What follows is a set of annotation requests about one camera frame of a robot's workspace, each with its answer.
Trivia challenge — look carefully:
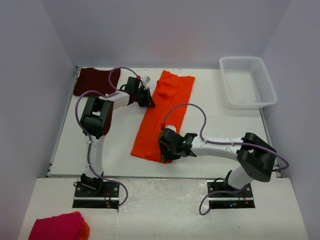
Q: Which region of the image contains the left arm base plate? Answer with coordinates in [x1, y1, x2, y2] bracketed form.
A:
[72, 181, 120, 210]

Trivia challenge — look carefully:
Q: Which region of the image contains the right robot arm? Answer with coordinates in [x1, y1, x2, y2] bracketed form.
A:
[158, 128, 276, 197]

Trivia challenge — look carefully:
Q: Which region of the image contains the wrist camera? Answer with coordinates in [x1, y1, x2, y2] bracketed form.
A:
[164, 125, 178, 133]
[140, 76, 151, 87]

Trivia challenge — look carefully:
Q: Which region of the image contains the orange t-shirt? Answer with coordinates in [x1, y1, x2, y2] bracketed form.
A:
[130, 70, 196, 163]
[79, 220, 90, 240]

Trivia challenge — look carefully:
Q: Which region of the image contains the white plastic basket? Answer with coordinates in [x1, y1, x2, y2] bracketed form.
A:
[219, 56, 278, 110]

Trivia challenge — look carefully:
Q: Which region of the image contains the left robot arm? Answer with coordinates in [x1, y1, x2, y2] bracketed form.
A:
[76, 76, 156, 197]

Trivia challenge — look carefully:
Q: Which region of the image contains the orange t-shirt in pile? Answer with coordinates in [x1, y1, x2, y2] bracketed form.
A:
[79, 220, 90, 240]

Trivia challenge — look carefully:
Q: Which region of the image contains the folded dark red t-shirt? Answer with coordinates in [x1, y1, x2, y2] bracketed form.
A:
[73, 67, 116, 96]

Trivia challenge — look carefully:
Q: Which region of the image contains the magenta t-shirt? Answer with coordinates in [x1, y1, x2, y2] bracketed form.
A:
[28, 211, 84, 240]

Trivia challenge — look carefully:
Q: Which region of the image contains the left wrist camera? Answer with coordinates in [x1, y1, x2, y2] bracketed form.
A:
[140, 76, 151, 87]

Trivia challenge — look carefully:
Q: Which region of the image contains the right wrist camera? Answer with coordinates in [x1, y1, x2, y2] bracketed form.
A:
[164, 125, 178, 133]

